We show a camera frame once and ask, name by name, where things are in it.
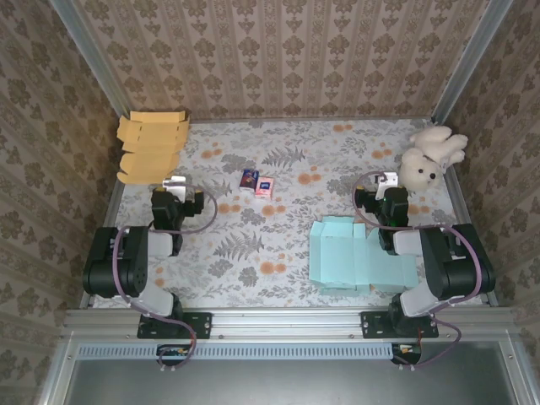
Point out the teal paper box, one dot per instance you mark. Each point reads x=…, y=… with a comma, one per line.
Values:
x=337, y=253

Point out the black right controller board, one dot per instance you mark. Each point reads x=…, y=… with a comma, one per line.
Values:
x=407, y=352

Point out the aluminium left frame post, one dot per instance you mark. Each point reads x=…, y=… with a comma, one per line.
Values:
x=84, y=46

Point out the white plush dog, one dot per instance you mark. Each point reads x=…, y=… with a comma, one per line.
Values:
x=422, y=169

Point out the pink tissue pack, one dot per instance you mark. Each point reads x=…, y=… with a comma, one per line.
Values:
x=264, y=188

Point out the aluminium frame post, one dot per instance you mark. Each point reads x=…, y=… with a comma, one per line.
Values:
x=84, y=46
x=472, y=55

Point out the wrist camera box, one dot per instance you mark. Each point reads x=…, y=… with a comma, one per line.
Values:
x=390, y=180
x=174, y=185

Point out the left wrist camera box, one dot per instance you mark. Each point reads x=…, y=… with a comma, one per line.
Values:
x=174, y=185

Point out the black controller board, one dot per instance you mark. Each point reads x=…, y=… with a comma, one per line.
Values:
x=173, y=352
x=407, y=352

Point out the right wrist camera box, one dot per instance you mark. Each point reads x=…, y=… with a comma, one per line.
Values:
x=390, y=180

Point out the aluminium mounting rail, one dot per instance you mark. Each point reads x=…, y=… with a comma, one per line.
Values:
x=287, y=322

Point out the black left controller board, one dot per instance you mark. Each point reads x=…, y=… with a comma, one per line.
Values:
x=173, y=352

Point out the grey metal sheet panel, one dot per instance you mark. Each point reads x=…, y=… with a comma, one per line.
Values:
x=287, y=384

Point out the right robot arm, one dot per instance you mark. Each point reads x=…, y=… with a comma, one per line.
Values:
x=460, y=270

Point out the aluminium back rail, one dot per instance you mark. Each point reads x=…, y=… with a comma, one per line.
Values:
x=295, y=120

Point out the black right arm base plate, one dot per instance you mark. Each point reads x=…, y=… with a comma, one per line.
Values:
x=369, y=325

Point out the aluminium right side rail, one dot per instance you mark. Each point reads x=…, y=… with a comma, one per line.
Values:
x=462, y=206

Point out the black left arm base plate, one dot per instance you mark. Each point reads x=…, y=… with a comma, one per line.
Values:
x=202, y=325

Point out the yellow paper box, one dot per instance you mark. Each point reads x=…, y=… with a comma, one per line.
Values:
x=147, y=139

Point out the dark blue tissue pack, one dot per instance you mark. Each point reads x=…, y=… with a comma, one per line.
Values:
x=248, y=179

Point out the floral table mat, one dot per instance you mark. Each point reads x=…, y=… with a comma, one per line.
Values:
x=295, y=139

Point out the aluminium right frame post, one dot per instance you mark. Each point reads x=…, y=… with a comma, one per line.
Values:
x=472, y=55

